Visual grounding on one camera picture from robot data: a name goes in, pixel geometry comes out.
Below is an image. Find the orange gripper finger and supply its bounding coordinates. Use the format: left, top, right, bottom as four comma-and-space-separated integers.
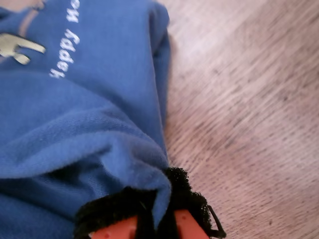
73, 188, 157, 239
161, 167, 212, 239

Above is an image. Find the blue printed T-shirt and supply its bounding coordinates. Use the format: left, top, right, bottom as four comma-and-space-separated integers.
0, 0, 172, 239

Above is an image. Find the black wire tie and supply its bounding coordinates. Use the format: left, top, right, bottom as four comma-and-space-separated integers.
206, 205, 227, 237

